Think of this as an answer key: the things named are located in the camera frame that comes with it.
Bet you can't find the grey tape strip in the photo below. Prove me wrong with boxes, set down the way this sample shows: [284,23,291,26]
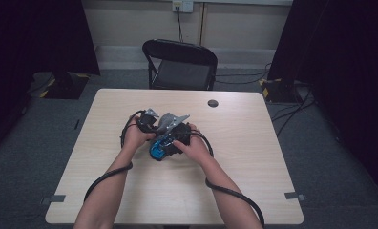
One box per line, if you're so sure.
[284,191,306,202]
[40,194,67,205]

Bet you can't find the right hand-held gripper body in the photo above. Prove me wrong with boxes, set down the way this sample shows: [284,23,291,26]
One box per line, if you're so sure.
[166,114,193,145]

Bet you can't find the black stand base yellow stripes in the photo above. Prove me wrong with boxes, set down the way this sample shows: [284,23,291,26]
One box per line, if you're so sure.
[28,71,91,100]
[258,77,304,104]

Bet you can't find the right hand-held gripper black cable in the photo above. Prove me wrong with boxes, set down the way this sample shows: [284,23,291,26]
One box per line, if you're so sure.
[190,128,266,229]

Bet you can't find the person's right hand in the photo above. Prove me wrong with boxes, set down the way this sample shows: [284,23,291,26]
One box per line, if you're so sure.
[172,124,214,166]

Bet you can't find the thin wall conduit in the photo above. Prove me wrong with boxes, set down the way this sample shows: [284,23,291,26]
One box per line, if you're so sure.
[199,2,208,46]

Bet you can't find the black power cable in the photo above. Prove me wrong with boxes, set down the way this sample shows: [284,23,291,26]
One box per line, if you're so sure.
[176,6,184,43]

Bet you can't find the white wall socket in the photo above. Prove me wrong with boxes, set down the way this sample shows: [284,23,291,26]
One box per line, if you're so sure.
[172,0,195,13]

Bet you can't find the black folding chair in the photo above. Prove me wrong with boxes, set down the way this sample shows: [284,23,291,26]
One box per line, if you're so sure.
[141,38,219,92]

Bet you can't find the black curtain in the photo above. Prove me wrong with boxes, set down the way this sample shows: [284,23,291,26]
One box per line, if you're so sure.
[267,0,378,204]
[0,0,101,160]

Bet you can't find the blue toy car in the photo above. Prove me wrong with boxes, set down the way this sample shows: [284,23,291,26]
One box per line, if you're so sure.
[149,133,180,161]

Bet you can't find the person's left hand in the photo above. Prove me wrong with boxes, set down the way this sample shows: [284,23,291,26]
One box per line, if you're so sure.
[121,118,157,154]

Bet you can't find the black floor cables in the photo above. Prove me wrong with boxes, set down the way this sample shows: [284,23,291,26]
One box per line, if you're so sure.
[215,62,317,137]

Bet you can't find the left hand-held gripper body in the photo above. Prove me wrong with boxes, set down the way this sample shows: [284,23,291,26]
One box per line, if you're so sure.
[136,108,159,134]

